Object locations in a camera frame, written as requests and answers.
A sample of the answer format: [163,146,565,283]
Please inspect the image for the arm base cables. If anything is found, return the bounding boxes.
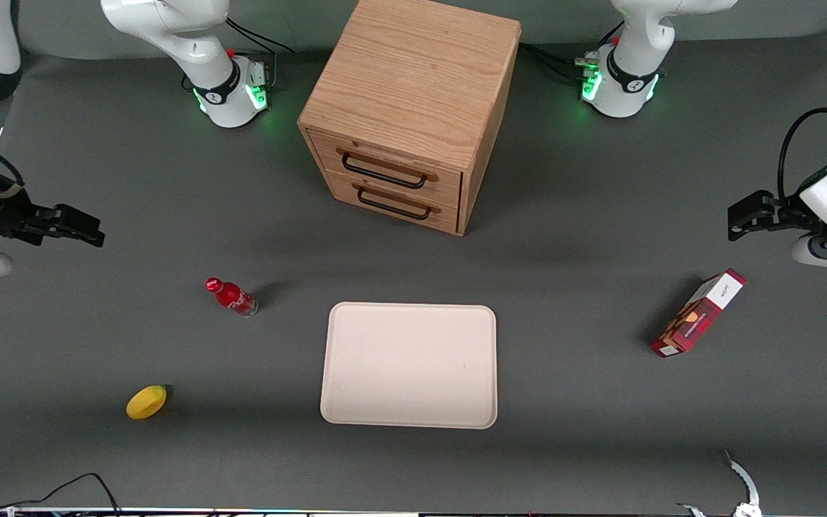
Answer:
[225,16,296,88]
[519,22,626,82]

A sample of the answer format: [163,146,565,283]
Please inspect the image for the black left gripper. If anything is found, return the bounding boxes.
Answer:
[727,189,818,242]

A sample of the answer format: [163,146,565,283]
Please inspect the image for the red white snack box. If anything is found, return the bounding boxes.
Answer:
[650,269,747,358]

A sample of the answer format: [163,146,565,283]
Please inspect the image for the red coke bottle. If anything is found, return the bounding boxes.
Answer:
[205,277,259,317]

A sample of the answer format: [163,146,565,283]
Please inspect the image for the thin black table cable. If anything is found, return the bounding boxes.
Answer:
[0,472,121,517]

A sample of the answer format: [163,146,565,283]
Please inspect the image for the wooden drawer cabinet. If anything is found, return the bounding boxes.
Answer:
[297,0,523,237]

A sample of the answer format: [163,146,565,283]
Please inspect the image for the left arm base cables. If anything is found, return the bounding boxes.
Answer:
[519,22,626,82]

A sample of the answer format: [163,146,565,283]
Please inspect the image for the white curved plastic piece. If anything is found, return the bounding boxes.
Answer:
[676,449,762,517]

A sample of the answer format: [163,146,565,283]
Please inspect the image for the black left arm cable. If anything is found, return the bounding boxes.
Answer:
[777,107,827,206]

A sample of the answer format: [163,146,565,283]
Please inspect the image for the beige plastic tray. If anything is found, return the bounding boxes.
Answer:
[319,302,498,430]

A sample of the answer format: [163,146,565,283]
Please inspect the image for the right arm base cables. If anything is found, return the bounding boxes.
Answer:
[225,16,296,88]

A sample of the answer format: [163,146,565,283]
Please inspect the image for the yellow lemon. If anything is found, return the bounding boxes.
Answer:
[126,385,168,420]

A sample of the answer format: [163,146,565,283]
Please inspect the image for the wooden drawer front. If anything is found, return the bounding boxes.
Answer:
[324,171,462,235]
[307,129,464,210]

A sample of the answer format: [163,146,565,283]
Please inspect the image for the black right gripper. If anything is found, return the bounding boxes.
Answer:
[0,187,106,248]

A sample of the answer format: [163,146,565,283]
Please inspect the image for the black drawer handle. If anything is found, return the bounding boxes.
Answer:
[341,148,429,191]
[356,184,433,221]

